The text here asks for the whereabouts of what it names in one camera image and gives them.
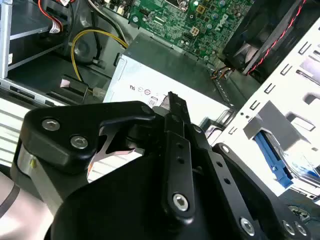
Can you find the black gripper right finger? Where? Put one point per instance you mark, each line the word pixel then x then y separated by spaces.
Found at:
pixel 250 190

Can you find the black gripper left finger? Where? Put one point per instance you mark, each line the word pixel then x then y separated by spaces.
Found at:
pixel 62 132

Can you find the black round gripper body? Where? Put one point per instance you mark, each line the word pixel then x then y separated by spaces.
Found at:
pixel 112 212

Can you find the hard disk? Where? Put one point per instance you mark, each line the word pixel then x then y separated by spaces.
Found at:
pixel 272 155

